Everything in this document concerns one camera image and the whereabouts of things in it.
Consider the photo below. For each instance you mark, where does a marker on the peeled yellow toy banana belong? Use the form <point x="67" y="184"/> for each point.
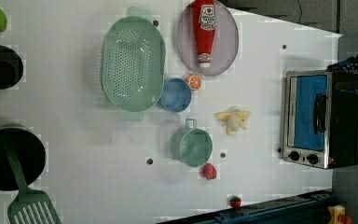
<point x="234" y="120"/>

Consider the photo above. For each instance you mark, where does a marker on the silver black toaster oven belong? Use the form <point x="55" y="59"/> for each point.
<point x="320" y="127"/>

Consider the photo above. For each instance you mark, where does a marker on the grey round plate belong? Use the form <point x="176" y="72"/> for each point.
<point x="225" y="44"/>

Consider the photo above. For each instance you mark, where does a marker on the yellow red emergency button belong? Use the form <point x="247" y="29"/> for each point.
<point x="338" y="215"/>

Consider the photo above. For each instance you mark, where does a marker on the red ketchup bottle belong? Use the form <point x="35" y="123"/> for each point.
<point x="204" y="21"/>

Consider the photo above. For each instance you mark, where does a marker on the orange slice toy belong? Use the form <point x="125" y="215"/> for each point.
<point x="194" y="82"/>

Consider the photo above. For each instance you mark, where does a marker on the red strawberry toy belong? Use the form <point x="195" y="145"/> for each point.
<point x="209" y="172"/>

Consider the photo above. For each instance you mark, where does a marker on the blue round bowl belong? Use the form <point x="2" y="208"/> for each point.
<point x="176" y="95"/>

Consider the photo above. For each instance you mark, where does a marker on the green perforated colander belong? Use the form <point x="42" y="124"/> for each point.
<point x="133" y="59"/>

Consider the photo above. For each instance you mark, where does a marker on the green slotted spatula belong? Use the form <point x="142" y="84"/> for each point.
<point x="30" y="206"/>

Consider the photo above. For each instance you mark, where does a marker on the large black pan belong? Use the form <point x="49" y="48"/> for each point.
<point x="31" y="154"/>

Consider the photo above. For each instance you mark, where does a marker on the blue metal frame rail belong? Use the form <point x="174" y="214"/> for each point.
<point x="308" y="208"/>

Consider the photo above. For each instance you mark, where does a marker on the green mug with handle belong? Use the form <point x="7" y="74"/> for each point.
<point x="190" y="145"/>

